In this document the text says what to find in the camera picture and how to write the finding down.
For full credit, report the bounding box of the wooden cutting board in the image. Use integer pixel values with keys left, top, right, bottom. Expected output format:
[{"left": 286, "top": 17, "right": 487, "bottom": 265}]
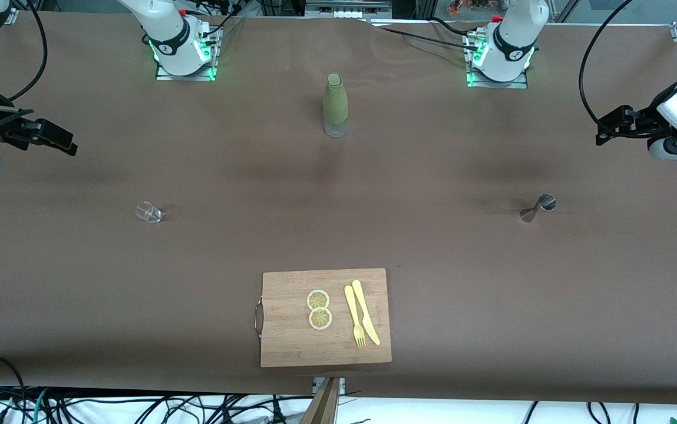
[{"left": 254, "top": 268, "right": 393, "bottom": 369}]

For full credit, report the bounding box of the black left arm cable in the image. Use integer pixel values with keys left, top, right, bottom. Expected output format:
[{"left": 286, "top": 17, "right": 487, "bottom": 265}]
[{"left": 578, "top": 0, "right": 638, "bottom": 125}]

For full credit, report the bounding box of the wooden post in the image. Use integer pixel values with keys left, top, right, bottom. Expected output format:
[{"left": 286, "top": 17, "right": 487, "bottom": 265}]
[{"left": 300, "top": 377, "right": 342, "bottom": 424}]

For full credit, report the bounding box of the brown table cover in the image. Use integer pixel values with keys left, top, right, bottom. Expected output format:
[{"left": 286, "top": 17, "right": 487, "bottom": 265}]
[{"left": 0, "top": 11, "right": 677, "bottom": 406}]

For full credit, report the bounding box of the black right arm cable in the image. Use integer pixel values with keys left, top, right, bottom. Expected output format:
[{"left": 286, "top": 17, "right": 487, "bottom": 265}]
[{"left": 8, "top": 0, "right": 49, "bottom": 102}]

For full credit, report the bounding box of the yellow plastic knife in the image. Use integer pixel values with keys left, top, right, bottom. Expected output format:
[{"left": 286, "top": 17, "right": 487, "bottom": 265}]
[{"left": 352, "top": 279, "right": 382, "bottom": 346}]

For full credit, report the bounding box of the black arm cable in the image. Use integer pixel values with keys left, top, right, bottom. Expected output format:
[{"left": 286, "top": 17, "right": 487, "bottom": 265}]
[
  {"left": 578, "top": 0, "right": 638, "bottom": 125},
  {"left": 8, "top": 0, "right": 49, "bottom": 102}
]

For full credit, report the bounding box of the clear glass cup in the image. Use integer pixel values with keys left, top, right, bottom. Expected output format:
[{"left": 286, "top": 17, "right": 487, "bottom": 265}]
[{"left": 136, "top": 201, "right": 164, "bottom": 225}]

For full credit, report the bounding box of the small metal bracket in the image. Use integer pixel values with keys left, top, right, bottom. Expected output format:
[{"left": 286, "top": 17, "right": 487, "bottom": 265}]
[{"left": 312, "top": 377, "right": 346, "bottom": 396}]

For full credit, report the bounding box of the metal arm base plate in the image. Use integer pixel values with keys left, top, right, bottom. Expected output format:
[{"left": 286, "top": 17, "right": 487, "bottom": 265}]
[
  {"left": 154, "top": 24, "right": 219, "bottom": 82},
  {"left": 465, "top": 29, "right": 529, "bottom": 90}
]

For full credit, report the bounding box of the grey power strip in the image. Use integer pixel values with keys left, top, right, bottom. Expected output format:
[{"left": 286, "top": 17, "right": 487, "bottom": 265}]
[{"left": 306, "top": 0, "right": 392, "bottom": 18}]

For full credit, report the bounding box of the steel double jigger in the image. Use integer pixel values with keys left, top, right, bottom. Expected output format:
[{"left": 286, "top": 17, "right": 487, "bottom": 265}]
[{"left": 519, "top": 193, "right": 557, "bottom": 224}]

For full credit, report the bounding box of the green sleeved glass bottle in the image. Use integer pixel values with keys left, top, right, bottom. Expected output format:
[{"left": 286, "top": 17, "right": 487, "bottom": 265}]
[{"left": 322, "top": 72, "right": 349, "bottom": 139}]

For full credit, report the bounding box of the yellow plastic fork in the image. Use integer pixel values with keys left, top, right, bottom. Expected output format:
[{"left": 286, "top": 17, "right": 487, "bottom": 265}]
[{"left": 344, "top": 285, "right": 367, "bottom": 349}]

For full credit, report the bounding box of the teal cable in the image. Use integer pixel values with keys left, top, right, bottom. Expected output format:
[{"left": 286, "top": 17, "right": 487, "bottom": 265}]
[{"left": 31, "top": 387, "right": 50, "bottom": 424}]

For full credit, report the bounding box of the black cable on table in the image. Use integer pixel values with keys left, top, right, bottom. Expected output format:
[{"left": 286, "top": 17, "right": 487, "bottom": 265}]
[{"left": 366, "top": 18, "right": 481, "bottom": 52}]

